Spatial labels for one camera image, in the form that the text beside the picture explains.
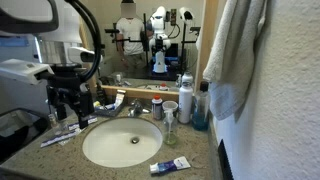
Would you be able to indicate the white oval sink basin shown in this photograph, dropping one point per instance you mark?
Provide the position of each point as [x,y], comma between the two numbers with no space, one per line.
[121,141]

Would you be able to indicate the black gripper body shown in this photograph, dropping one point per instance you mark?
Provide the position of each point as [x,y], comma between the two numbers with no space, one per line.
[71,96]

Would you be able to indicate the beige hanging towel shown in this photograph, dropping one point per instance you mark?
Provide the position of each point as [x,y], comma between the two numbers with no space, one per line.
[233,56]

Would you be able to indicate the white standing tube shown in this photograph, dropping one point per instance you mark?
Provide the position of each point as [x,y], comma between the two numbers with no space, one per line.
[119,98]

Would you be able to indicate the clear pump soap bottle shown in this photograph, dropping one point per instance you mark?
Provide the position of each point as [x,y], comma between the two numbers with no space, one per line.
[170,130]

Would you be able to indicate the wood framed mirror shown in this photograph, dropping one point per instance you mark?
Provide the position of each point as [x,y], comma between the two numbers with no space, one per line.
[146,93]

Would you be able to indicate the blue mouthwash bottle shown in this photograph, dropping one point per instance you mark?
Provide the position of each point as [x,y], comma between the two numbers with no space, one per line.
[201,111]

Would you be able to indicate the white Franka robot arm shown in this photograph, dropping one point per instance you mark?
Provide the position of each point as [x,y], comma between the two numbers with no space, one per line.
[23,70]

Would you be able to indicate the dark toiletry tray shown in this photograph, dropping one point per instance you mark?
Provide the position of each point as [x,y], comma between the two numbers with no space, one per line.
[106,112]

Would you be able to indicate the small clear bottle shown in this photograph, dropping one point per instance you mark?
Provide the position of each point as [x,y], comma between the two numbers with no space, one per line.
[53,125]

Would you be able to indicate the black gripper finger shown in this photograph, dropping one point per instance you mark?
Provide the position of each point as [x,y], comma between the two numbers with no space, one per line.
[61,112]
[83,121]

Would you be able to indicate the chrome faucet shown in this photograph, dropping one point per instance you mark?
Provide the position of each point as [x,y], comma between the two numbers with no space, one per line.
[136,108]

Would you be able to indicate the trash bin with black bag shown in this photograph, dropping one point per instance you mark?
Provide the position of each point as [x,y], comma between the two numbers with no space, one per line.
[20,130]

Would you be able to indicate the black tube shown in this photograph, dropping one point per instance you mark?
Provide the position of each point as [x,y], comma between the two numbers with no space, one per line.
[101,91]

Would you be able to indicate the short blister pack strip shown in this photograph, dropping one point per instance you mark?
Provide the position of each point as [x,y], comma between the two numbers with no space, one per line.
[87,120]

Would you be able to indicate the white blue toothpaste tube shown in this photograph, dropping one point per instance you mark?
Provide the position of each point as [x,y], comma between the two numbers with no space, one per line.
[170,165]

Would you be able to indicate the tall white bottle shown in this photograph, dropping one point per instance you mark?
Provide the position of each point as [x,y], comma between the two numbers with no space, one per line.
[185,101]

